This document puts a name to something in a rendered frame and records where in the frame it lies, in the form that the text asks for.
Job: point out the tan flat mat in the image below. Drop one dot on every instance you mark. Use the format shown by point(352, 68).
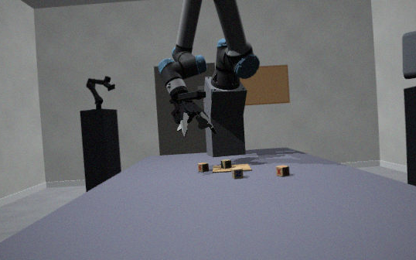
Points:
point(218, 169)

